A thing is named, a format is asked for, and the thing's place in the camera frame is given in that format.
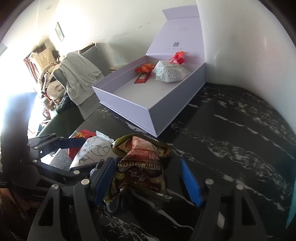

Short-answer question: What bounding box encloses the white bread packet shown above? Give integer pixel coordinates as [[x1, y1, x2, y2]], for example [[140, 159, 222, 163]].
[[69, 131, 114, 169], [154, 60, 191, 83]]

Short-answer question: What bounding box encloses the pile of clothes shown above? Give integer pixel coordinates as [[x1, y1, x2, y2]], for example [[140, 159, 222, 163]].
[[35, 46, 70, 112]]

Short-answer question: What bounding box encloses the person's left forearm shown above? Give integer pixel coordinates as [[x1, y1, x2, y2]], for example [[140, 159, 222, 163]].
[[0, 91, 30, 144]]

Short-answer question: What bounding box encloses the red ketchup packet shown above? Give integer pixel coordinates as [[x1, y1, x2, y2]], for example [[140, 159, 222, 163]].
[[134, 72, 152, 84]]

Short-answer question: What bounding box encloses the grey chair with clothes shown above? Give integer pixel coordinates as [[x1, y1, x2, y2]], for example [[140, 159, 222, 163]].
[[53, 46, 111, 118]]

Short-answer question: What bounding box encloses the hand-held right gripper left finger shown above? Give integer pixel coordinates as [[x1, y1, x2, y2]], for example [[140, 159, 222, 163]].
[[28, 158, 116, 241]]

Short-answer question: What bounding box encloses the red snack packet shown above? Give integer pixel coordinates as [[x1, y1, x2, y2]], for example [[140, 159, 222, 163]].
[[68, 130, 96, 159], [135, 63, 155, 73]]

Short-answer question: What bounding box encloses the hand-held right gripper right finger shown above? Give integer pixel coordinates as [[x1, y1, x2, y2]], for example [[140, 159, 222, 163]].
[[179, 158, 267, 241]]

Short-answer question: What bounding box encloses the person's left hand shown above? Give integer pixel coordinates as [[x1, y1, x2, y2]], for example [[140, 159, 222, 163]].
[[0, 188, 38, 220]]

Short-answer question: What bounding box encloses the lavender gift box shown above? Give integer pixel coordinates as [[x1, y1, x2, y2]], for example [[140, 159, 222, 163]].
[[91, 8, 206, 138]]

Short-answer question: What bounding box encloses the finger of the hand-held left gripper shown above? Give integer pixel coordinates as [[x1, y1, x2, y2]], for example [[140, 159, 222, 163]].
[[29, 133, 87, 151], [32, 159, 107, 186]]

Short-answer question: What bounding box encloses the clear plastic piece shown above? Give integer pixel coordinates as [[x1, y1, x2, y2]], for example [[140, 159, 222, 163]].
[[107, 196, 121, 213]]

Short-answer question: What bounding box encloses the white foam board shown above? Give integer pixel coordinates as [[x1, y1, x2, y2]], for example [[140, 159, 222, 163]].
[[195, 0, 296, 149]]

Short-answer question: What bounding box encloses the grey sweater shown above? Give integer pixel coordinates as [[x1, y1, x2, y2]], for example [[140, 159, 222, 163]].
[[59, 51, 104, 106]]

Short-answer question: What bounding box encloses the small wall picture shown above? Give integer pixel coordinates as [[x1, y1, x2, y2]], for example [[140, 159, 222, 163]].
[[55, 22, 65, 42]]

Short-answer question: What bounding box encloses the red plastic toy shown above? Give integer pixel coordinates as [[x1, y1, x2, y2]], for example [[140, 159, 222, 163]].
[[169, 51, 185, 65]]

